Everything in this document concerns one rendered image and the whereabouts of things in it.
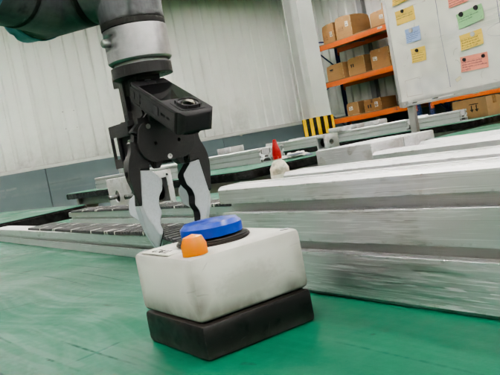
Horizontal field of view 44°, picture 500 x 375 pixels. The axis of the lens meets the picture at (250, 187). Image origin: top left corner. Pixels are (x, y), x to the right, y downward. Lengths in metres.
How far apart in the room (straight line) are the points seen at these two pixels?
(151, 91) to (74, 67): 11.84
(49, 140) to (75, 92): 1.07
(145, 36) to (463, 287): 0.48
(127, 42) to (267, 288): 0.42
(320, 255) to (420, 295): 0.09
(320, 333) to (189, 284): 0.08
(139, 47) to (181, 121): 0.12
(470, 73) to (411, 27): 0.50
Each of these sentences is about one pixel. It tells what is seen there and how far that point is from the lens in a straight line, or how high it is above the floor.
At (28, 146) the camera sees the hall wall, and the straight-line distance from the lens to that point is 12.02.
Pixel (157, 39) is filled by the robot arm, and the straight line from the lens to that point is 0.73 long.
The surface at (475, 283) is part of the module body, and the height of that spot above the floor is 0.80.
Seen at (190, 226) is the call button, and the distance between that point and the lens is 0.39.
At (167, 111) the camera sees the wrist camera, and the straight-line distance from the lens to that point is 0.66.
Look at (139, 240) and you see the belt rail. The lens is 0.80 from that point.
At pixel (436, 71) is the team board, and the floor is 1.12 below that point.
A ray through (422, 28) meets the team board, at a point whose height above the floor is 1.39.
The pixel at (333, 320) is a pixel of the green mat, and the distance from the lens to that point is 0.40.
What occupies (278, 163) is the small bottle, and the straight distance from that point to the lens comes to 1.19.
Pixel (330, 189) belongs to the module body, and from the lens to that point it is 0.42.
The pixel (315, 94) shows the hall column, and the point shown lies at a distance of 8.68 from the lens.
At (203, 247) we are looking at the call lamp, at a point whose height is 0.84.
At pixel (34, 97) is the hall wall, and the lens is 12.16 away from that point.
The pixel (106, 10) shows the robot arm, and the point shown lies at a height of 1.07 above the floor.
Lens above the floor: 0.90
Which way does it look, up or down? 4 degrees down
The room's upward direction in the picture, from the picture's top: 11 degrees counter-clockwise
